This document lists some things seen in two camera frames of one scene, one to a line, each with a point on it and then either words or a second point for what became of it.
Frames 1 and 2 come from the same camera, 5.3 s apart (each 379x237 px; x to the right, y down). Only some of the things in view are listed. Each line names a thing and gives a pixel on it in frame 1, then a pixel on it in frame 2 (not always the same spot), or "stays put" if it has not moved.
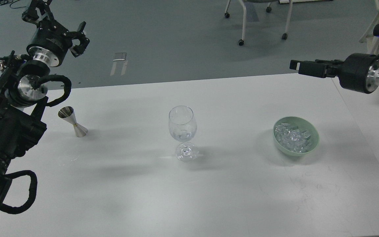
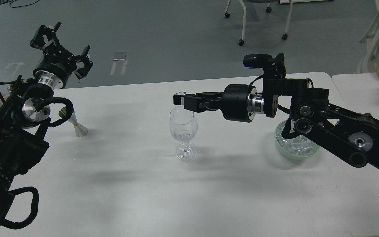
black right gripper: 352,74 -> 238,102
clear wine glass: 183,125 stays put
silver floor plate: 119,56 stays put
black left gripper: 51,42 -> 54,66
